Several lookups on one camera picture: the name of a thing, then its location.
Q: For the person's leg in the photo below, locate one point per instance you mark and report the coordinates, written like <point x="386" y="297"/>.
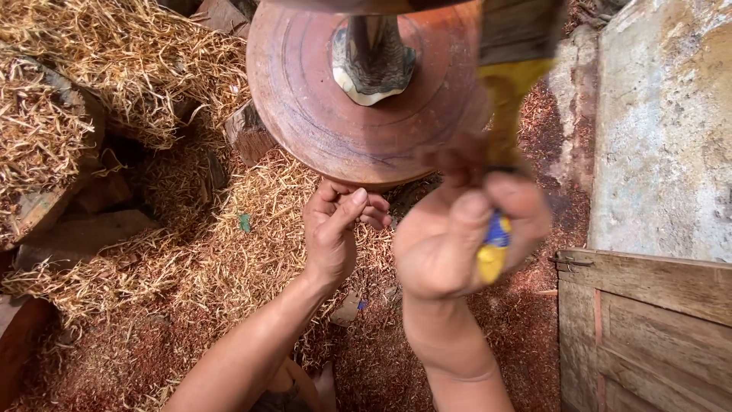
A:
<point x="294" y="392"/>

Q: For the reddish wooden plank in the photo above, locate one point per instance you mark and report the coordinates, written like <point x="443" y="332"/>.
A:
<point x="20" y="349"/>

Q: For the person's left hand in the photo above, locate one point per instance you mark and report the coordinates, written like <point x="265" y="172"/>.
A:
<point x="329" y="246"/>

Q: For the person's right hand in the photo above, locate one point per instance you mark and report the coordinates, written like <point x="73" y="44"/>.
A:
<point x="434" y="252"/>

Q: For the grey metal lathe spindle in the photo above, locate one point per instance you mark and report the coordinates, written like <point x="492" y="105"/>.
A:
<point x="371" y="63"/>

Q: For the heap of straw-coloured wood shavings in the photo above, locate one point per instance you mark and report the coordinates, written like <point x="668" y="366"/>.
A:
<point x="143" y="74"/>

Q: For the grey concrete slab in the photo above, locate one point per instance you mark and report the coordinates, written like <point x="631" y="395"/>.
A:
<point x="663" y="131"/>

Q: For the torn cardboard scrap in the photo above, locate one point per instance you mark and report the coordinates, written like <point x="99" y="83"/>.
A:
<point x="346" y="312"/>

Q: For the rusty metal crate latch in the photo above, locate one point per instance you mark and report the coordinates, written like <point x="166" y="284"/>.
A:
<point x="572" y="262"/>

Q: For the weathered wooden crate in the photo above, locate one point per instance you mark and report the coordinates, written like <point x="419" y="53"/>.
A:
<point x="652" y="337"/>

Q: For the round reddish wooden disc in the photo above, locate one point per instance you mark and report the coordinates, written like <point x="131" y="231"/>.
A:
<point x="320" y="114"/>

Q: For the flat grey-brown wood slab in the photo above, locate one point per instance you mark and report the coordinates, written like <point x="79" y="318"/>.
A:
<point x="86" y="234"/>

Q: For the small green scrap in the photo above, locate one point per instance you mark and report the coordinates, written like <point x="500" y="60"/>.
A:
<point x="245" y="222"/>

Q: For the brown wooden block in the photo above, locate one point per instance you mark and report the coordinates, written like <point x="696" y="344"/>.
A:
<point x="247" y="134"/>

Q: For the large shaving-covered log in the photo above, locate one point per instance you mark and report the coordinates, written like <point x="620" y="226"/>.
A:
<point x="40" y="149"/>

